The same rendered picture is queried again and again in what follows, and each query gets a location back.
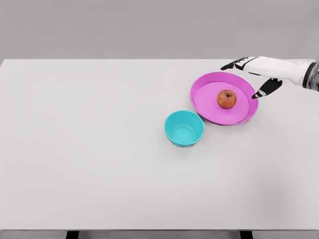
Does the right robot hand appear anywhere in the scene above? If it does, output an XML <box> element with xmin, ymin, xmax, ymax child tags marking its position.
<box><xmin>220</xmin><ymin>56</ymin><xmax>287</xmax><ymax>100</ymax></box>

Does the blue bowl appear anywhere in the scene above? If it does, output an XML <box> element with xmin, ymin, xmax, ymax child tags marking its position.
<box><xmin>163</xmin><ymin>110</ymin><xmax>205</xmax><ymax>148</ymax></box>

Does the red apple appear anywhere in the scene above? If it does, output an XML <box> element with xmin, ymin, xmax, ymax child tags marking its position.
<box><xmin>216</xmin><ymin>89</ymin><xmax>237</xmax><ymax>110</ymax></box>

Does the pink plate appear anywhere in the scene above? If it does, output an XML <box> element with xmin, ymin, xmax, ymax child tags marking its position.
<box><xmin>189</xmin><ymin>72</ymin><xmax>259</xmax><ymax>126</ymax></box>

